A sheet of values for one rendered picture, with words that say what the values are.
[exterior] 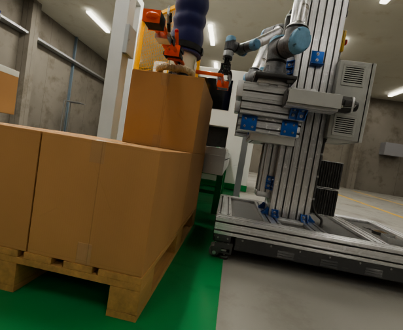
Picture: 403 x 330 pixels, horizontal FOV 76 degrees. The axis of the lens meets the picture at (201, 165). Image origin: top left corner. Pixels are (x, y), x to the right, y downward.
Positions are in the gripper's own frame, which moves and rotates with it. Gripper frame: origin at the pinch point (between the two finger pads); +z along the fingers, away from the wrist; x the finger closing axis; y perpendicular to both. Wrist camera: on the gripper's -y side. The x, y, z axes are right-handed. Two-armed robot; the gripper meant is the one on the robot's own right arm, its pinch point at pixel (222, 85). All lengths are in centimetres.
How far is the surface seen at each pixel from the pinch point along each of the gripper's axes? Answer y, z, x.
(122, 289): 120, 100, -12
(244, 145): -60, 38, 27
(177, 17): 39, -26, -32
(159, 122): 60, 41, -27
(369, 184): -986, 57, 639
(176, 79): 60, 17, -21
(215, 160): -5, 57, 4
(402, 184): -985, 30, 765
